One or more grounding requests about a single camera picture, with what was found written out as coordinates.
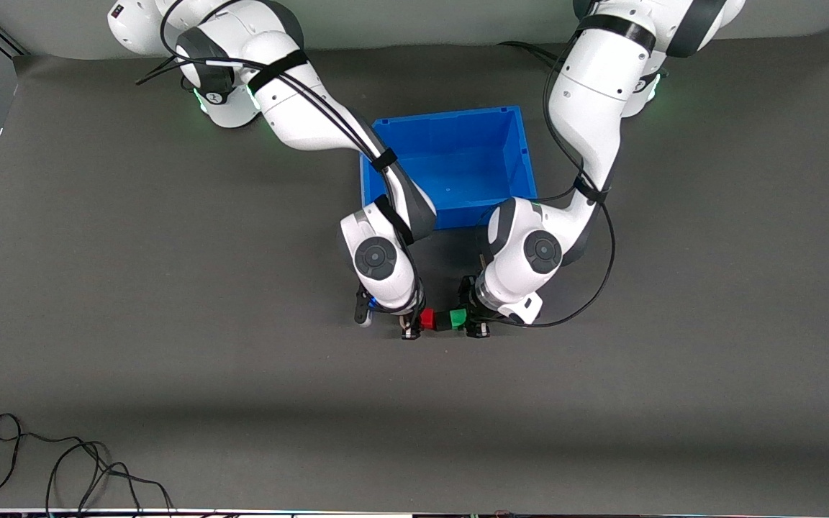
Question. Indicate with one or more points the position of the blue plastic storage bin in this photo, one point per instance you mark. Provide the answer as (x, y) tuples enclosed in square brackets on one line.
[(472, 158)]

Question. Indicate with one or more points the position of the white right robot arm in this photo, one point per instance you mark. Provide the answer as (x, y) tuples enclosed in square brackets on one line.
[(299, 115)]

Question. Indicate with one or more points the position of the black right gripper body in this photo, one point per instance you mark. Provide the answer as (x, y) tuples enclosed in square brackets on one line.
[(410, 321)]

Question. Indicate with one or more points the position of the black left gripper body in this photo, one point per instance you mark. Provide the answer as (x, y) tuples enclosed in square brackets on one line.
[(475, 318)]

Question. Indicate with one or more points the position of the small green cube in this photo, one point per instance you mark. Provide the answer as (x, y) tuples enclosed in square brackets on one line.
[(458, 319)]

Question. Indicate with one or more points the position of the small black cube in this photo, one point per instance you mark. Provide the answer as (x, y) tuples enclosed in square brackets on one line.
[(443, 322)]

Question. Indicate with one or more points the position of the small red cube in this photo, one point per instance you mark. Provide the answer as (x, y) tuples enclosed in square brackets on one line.
[(427, 319)]

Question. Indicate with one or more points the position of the grey table mat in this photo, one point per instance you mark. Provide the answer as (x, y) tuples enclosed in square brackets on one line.
[(170, 360)]

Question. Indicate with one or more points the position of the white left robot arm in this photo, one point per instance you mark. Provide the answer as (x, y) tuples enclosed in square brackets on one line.
[(587, 93)]

